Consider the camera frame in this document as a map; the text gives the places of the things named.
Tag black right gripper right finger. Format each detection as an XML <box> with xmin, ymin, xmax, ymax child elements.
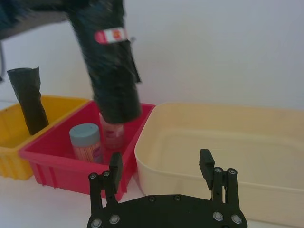
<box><xmin>199</xmin><ymin>149</ymin><xmax>241</xmax><ymax>208</ymax></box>

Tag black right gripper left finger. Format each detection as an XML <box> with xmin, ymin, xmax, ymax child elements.
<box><xmin>88</xmin><ymin>152</ymin><xmax>123</xmax><ymax>214</ymax></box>

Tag large black bag roll with label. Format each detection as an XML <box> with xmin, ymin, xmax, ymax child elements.
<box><xmin>67</xmin><ymin>0</ymin><xmax>143</xmax><ymax>125</ymax></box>

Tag red plastic bin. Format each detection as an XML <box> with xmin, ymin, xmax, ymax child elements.
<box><xmin>19</xmin><ymin>99</ymin><xmax>156</xmax><ymax>200</ymax></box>

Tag clear pink bottle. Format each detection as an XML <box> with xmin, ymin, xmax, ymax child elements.
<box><xmin>99</xmin><ymin>113</ymin><xmax>125</xmax><ymax>151</ymax></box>

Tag jar with grey-blue lid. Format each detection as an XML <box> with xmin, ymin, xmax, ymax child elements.
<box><xmin>69</xmin><ymin>123</ymin><xmax>104</xmax><ymax>164</ymax></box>

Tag cream plastic bin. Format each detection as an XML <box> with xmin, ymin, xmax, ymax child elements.
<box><xmin>134</xmin><ymin>102</ymin><xmax>304</xmax><ymax>224</ymax></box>

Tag yellow plastic bin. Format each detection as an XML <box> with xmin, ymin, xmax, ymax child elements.
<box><xmin>0</xmin><ymin>95</ymin><xmax>92</xmax><ymax>184</ymax></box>

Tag thin dark post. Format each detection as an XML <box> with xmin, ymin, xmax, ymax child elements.
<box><xmin>0</xmin><ymin>39</ymin><xmax>6</xmax><ymax>83</ymax></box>

